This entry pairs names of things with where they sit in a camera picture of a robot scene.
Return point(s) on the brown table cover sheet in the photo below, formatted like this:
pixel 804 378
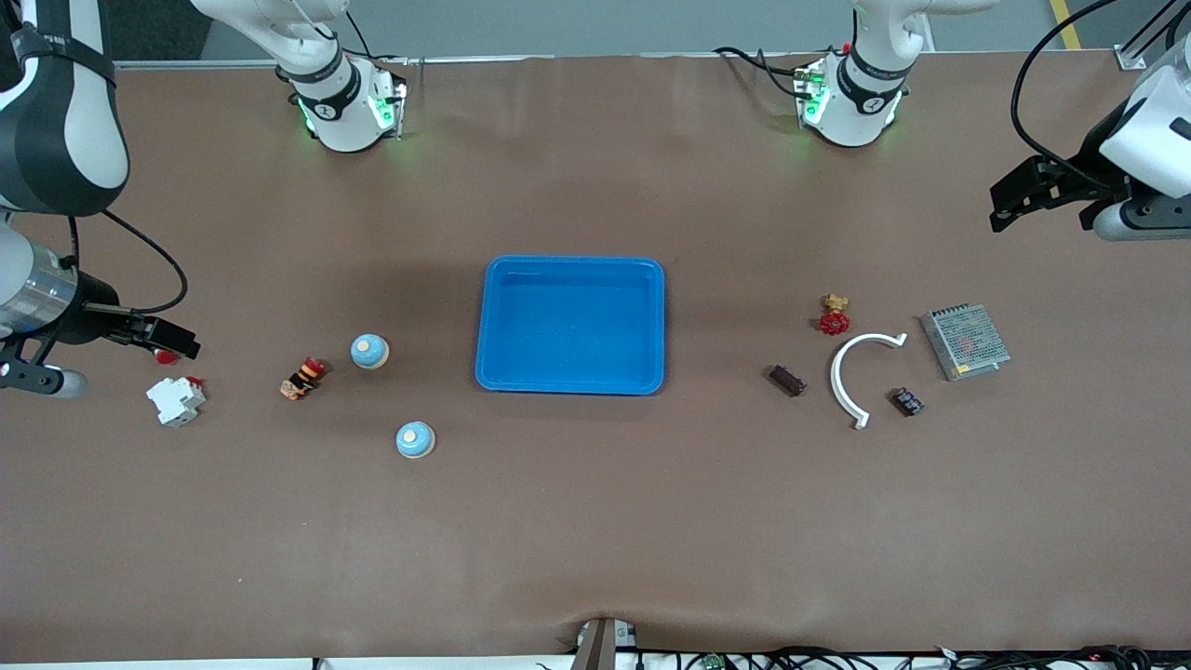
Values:
pixel 595 512

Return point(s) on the brass valve red handwheel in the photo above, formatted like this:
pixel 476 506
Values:
pixel 835 323

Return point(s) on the white base connector box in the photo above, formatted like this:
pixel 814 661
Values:
pixel 391 107
pixel 811 98

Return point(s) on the aluminium frame profile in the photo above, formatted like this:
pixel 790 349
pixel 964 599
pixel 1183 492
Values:
pixel 1129 60

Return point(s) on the aluminium table edge rail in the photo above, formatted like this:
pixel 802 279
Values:
pixel 558 58

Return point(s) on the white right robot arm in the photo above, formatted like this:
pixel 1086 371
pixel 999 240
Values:
pixel 56 112

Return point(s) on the blue plastic tray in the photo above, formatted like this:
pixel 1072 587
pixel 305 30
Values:
pixel 572 326

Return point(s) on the scuffed light blue call bell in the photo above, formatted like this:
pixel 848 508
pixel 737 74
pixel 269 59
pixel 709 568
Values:
pixel 369 351

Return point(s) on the red mushroom button orange body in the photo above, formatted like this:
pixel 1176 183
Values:
pixel 302 379

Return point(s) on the red push button blue body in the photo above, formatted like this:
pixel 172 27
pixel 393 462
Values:
pixel 167 356

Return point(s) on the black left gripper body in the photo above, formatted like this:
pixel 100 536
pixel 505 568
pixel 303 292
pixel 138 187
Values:
pixel 1087 171

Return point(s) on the brown grey camera mount bracket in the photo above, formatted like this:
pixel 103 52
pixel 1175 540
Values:
pixel 600 647

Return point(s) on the small green connector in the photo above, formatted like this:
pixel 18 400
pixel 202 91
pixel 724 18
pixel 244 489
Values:
pixel 712 662

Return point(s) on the white circuit breaker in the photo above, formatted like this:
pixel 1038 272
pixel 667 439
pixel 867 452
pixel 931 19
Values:
pixel 175 400

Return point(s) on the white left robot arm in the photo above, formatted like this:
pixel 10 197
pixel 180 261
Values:
pixel 865 112

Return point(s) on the silver perforated metal power supply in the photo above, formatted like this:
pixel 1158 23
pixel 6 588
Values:
pixel 965 341

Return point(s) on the long dark brown capacitor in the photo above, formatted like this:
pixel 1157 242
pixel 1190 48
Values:
pixel 787 380

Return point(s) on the white curved plastic bracket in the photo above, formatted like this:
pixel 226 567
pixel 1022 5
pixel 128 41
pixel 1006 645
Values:
pixel 835 377

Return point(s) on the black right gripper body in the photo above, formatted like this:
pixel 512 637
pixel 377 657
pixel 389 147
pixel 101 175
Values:
pixel 89 311

